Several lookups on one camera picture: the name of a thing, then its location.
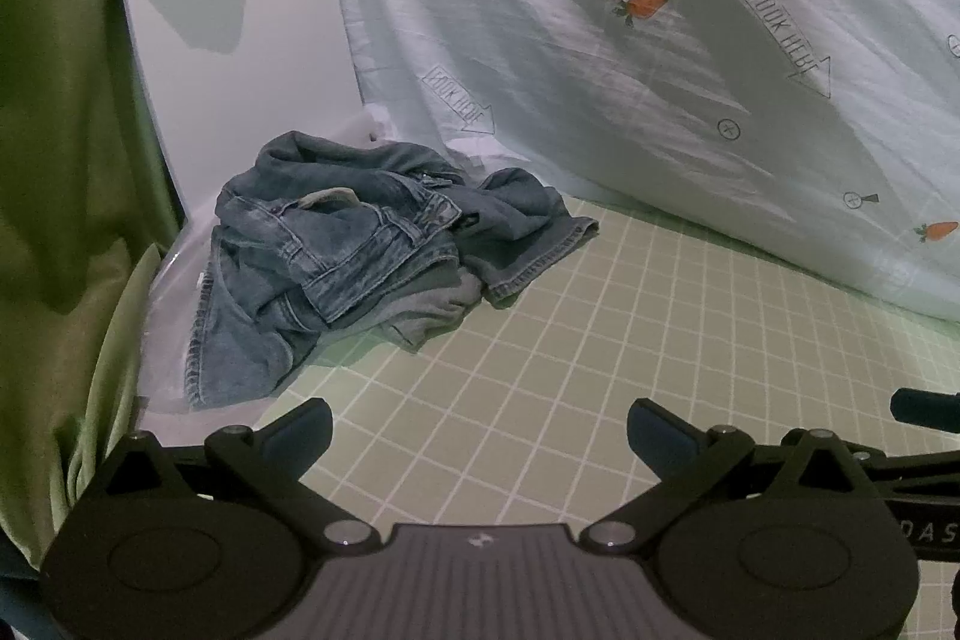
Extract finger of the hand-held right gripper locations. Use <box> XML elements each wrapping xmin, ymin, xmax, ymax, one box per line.
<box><xmin>890</xmin><ymin>388</ymin><xmax>960</xmax><ymax>429</ymax></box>

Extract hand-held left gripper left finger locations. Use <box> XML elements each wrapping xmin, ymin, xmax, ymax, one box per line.
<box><xmin>96</xmin><ymin>398</ymin><xmax>377</xmax><ymax>549</ymax></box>

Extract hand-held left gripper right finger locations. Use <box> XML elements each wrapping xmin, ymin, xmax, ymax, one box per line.
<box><xmin>585</xmin><ymin>398</ymin><xmax>884</xmax><ymax>549</ymax></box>

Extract blue denim jeans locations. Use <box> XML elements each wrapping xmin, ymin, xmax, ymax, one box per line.
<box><xmin>184</xmin><ymin>131</ymin><xmax>601</xmax><ymax>410</ymax></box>

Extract clear plastic bag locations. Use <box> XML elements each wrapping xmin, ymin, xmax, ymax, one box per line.
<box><xmin>135</xmin><ymin>220</ymin><xmax>226</xmax><ymax>446</ymax></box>

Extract green curtain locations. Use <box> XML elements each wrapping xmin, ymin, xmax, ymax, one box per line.
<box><xmin>0</xmin><ymin>0</ymin><xmax>185</xmax><ymax>566</ymax></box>

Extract pale carrot print blanket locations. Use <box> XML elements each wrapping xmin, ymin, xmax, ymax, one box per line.
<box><xmin>319</xmin><ymin>0</ymin><xmax>960</xmax><ymax>320</ymax></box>

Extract white board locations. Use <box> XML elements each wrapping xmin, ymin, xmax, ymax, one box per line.
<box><xmin>112</xmin><ymin>0</ymin><xmax>376</xmax><ymax>236</ymax></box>

